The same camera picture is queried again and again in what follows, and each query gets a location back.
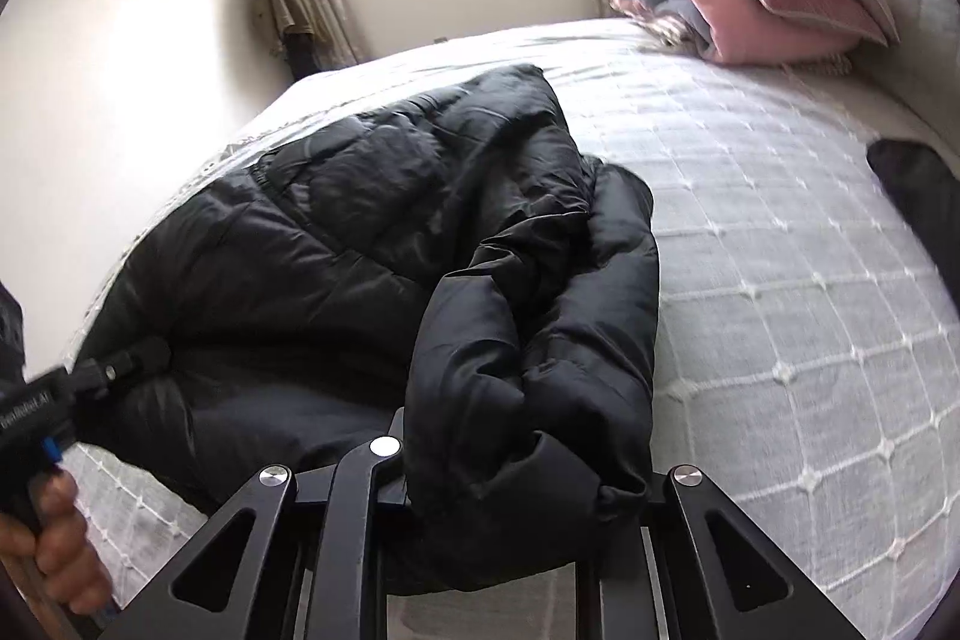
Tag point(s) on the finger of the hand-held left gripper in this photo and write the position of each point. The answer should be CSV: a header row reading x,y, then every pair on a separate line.
x,y
127,364

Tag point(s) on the bed with grey quilted bedspread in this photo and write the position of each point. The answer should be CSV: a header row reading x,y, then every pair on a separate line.
x,y
750,250

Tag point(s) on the pink and grey folded blanket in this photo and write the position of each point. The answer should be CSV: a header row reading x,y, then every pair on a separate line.
x,y
660,3

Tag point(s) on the person's left hand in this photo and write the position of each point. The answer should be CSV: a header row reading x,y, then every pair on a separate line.
x,y
64,550

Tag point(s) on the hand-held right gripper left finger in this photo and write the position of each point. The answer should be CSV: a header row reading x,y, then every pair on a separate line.
x,y
375,464

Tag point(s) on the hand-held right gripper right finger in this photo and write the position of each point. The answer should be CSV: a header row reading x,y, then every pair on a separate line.
x,y
694,497

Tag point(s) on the dark cloth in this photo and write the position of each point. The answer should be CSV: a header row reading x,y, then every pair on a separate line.
x,y
919,197

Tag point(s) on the black puffer jacket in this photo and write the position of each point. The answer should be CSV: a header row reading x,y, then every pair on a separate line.
x,y
360,250

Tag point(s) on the dark furniture by curtain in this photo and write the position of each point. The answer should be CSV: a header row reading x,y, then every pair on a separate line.
x,y
300,54

